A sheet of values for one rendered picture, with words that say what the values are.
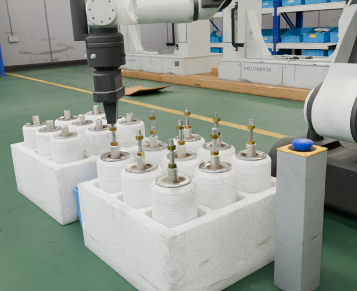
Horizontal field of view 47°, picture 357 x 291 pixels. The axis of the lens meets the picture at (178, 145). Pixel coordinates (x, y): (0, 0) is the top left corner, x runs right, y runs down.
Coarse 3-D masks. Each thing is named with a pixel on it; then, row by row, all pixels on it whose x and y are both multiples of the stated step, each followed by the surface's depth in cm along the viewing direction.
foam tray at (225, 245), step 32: (96, 192) 99; (96, 224) 101; (128, 224) 88; (160, 224) 82; (192, 224) 81; (224, 224) 85; (256, 224) 92; (128, 256) 91; (160, 256) 80; (192, 256) 81; (224, 256) 87; (256, 256) 95; (160, 288) 82; (192, 288) 83; (224, 288) 90
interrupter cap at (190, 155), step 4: (176, 152) 103; (188, 152) 102; (192, 152) 102; (168, 156) 100; (176, 156) 100; (188, 156) 100; (192, 156) 99; (196, 156) 99; (176, 160) 97; (180, 160) 97; (184, 160) 97; (188, 160) 97
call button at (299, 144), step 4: (292, 140) 81; (296, 140) 81; (300, 140) 81; (304, 140) 81; (308, 140) 81; (292, 144) 81; (296, 144) 80; (300, 144) 79; (304, 144) 79; (308, 144) 79; (312, 144) 80; (296, 148) 80; (300, 148) 80; (304, 148) 80; (308, 148) 80
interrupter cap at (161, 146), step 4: (144, 144) 111; (148, 144) 111; (160, 144) 111; (164, 144) 110; (144, 148) 108; (148, 148) 107; (152, 148) 107; (156, 148) 107; (160, 148) 106; (164, 148) 107
